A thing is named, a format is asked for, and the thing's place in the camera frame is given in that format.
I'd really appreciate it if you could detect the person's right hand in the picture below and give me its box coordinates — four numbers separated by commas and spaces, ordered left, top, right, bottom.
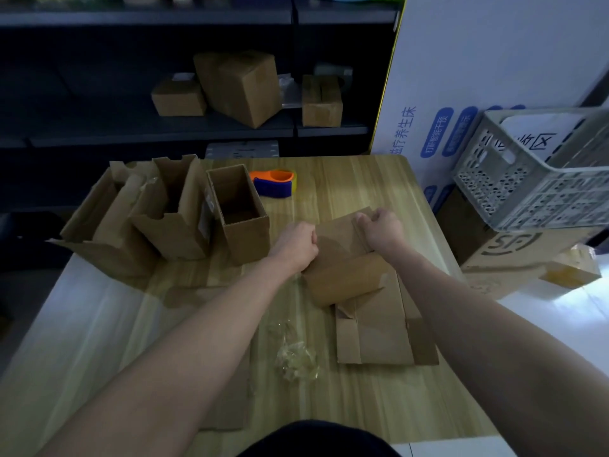
354, 208, 408, 255

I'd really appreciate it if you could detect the person's left hand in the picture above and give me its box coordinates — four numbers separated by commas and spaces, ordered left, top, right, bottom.
268, 221, 320, 274

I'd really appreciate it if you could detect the cluster of cardboard boxes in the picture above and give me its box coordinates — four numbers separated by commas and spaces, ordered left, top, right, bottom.
47, 154, 271, 281

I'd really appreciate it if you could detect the cardboard stack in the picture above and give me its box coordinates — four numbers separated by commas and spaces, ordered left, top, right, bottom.
302, 206, 396, 310

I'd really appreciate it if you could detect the clear tape wad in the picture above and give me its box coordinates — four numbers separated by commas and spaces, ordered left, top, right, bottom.
266, 318, 322, 384

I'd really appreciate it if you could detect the white plastic crate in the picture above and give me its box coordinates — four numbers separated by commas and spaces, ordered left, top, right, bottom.
450, 108, 609, 233

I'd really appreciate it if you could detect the person's right forearm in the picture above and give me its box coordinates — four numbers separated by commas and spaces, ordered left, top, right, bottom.
385, 242, 609, 457

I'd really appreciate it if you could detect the person's left forearm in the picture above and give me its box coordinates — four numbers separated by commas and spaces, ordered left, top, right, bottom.
36, 256, 296, 457

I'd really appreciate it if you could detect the person's dark shirt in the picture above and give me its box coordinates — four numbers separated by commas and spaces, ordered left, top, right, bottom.
237, 420, 400, 457

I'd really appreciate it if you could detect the orange blue yellow tape roll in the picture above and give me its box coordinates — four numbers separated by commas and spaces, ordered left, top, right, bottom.
249, 168, 298, 199

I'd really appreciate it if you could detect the large brown carton black logo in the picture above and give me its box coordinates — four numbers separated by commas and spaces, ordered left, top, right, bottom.
435, 185, 603, 300

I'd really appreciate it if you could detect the small sealed brown carton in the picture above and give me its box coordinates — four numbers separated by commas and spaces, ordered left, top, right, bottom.
302, 74, 344, 128

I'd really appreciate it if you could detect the large sealed brown carton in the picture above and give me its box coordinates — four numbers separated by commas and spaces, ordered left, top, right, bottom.
192, 50, 283, 130

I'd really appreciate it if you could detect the grey wrapped item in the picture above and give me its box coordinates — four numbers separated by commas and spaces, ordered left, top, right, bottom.
313, 63, 355, 89

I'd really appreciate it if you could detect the white paper sign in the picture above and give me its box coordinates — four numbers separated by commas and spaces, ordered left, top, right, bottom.
499, 112, 589, 162

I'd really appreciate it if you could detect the small carton with white label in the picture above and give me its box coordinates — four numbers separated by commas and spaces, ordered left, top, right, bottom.
151, 73, 208, 117

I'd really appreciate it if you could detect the dark metal shelf unit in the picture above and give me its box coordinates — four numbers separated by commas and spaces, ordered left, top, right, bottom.
0, 0, 405, 210

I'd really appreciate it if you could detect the large white printed carton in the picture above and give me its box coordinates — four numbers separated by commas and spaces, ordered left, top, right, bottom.
370, 0, 609, 210

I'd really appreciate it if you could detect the black metal frame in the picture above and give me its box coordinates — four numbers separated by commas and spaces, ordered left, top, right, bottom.
580, 66, 609, 255

